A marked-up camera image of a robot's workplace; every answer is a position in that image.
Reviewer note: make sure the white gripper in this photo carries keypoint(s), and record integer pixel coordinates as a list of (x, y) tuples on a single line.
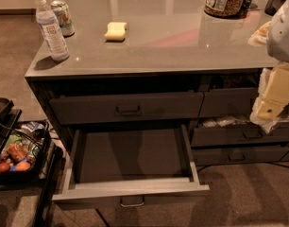
[(282, 37)]

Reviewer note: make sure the drawer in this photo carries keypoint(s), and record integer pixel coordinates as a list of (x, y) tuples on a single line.
[(240, 155), (129, 169), (238, 135), (230, 101), (71, 110)]

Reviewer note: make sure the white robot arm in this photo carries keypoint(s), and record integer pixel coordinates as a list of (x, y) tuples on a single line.
[(277, 34)]

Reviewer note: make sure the white plastic bags in drawer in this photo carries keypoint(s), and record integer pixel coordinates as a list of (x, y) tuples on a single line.
[(223, 121)]

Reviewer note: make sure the grey drawer cabinet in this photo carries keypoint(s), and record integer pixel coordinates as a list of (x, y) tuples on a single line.
[(170, 46)]

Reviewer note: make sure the yellow sponge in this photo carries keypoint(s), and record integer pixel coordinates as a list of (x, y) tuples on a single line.
[(116, 31)]

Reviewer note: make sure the green soda can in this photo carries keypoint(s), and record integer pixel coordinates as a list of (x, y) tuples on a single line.
[(63, 15)]

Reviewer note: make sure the clear plastic water bottle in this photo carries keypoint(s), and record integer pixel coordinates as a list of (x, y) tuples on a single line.
[(50, 29)]

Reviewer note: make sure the black cart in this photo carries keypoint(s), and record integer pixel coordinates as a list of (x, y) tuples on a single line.
[(29, 204)]

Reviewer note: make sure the black bin of snacks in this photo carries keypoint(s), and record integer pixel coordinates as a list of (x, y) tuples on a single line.
[(23, 148)]

